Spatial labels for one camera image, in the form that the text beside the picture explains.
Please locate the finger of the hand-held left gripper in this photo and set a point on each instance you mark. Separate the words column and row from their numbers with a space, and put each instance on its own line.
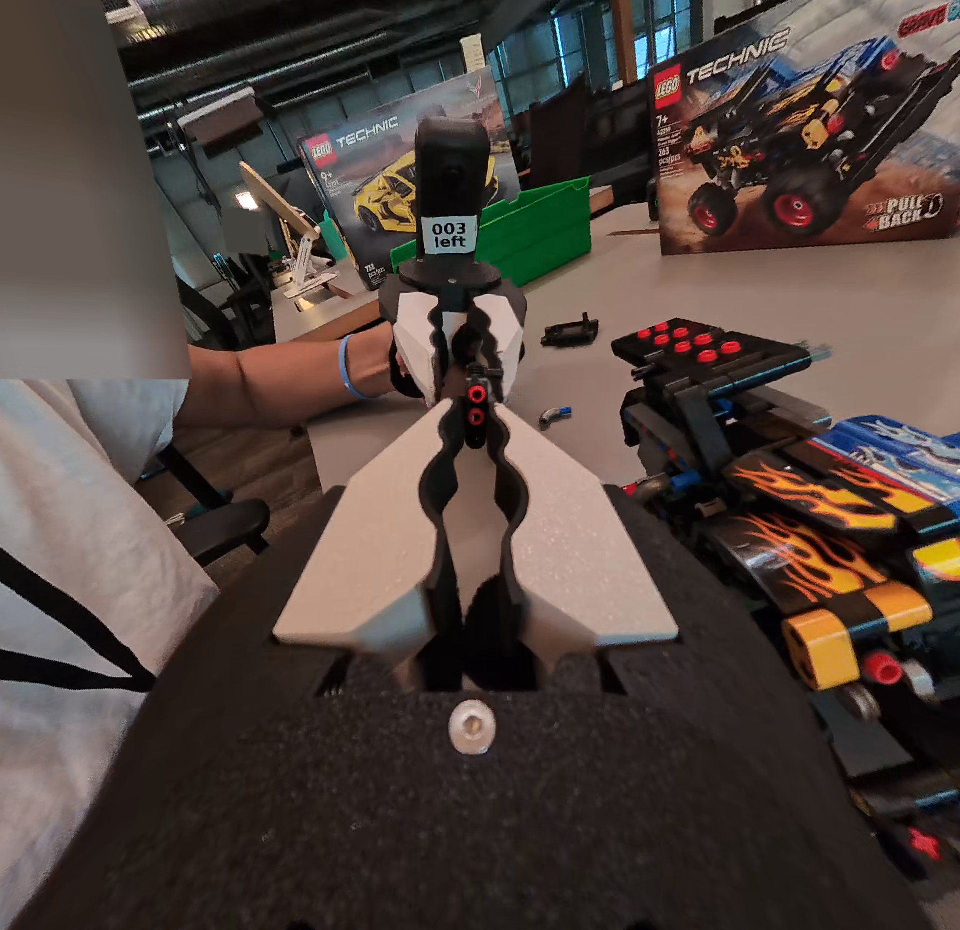
column 506, row 330
column 412, row 330

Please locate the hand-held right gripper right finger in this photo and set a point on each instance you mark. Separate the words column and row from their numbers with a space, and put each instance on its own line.
column 585, row 555

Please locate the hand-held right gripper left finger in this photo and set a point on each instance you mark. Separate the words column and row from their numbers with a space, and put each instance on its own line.
column 367, row 555

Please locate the black lego beam red pins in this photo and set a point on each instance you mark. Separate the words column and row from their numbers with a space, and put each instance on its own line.
column 476, row 420

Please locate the flame-printed lego truck model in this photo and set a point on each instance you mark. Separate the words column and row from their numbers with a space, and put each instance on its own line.
column 787, row 495

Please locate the person's left forearm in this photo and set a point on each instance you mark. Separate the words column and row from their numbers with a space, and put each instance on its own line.
column 262, row 382

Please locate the yellow car lego box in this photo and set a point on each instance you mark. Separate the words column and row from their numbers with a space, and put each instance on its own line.
column 360, row 164

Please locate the small grey blue lego pin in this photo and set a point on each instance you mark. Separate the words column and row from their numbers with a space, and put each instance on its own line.
column 555, row 416

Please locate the monster truck lego box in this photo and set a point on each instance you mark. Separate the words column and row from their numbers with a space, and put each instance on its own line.
column 787, row 119

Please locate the person's left hand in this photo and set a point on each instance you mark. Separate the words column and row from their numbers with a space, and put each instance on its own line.
column 375, row 360

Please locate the blue wristband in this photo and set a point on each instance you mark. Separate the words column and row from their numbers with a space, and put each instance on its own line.
column 343, row 363

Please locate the green plastic bin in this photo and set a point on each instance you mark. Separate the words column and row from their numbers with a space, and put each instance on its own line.
column 540, row 232

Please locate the white hanging paper sheet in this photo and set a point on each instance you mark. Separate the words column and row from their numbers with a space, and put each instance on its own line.
column 472, row 53

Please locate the black office chair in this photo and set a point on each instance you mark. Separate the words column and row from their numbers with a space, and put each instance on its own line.
column 225, row 525

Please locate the wooden board on white stand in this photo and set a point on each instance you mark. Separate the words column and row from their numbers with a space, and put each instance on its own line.
column 274, row 194

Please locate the hanging dark box lamp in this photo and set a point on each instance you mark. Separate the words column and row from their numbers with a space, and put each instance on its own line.
column 225, row 119

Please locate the small black lego frame piece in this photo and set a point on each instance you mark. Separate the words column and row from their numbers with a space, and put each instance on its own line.
column 570, row 333

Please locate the brown wooden post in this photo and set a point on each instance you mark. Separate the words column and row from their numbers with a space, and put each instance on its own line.
column 622, row 14

